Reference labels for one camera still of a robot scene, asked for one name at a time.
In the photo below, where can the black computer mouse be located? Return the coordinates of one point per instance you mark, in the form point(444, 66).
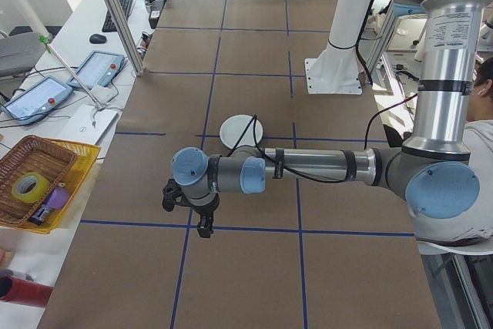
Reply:
point(98, 38)

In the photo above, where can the red cylinder bottle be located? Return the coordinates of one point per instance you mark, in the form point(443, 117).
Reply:
point(27, 291)

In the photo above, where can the black power box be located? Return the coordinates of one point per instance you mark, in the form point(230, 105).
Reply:
point(156, 13)

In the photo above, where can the small black device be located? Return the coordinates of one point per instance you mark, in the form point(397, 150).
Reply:
point(38, 216)

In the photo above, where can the yellow tape roll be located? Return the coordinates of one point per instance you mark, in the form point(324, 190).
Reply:
point(43, 186)

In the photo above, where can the person in grey hoodie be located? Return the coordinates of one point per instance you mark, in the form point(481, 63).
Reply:
point(481, 140)

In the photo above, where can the white plate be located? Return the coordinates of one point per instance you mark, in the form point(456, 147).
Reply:
point(233, 128)

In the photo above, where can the blue teach pendant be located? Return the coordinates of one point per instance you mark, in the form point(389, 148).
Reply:
point(36, 99)
point(98, 68)

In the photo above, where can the long thin metal rod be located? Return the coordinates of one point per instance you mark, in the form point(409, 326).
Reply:
point(73, 75)

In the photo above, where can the yellow plastic basket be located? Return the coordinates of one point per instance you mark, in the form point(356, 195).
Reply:
point(82, 159)

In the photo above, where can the black keyboard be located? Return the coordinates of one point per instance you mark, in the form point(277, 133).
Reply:
point(108, 25)

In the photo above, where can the grey office chair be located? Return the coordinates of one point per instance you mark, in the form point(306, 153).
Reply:
point(19, 51)

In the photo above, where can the white pedestal column with plate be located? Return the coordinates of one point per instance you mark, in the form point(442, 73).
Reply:
point(346, 17)

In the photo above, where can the white crumpled cloth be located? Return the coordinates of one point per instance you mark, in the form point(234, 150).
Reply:
point(102, 94)

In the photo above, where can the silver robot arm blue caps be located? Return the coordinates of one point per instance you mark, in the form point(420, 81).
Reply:
point(316, 163)

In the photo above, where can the white closed laptop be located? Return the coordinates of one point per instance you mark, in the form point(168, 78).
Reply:
point(82, 128)

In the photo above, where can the brown wicker basket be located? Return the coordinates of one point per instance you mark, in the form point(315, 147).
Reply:
point(38, 155)

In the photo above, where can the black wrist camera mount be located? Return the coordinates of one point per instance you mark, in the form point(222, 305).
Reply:
point(171, 194)

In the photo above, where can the purple box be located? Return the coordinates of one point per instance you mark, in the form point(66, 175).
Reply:
point(58, 199)

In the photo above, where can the aluminium profile post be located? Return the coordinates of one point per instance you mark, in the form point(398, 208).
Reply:
point(124, 28)

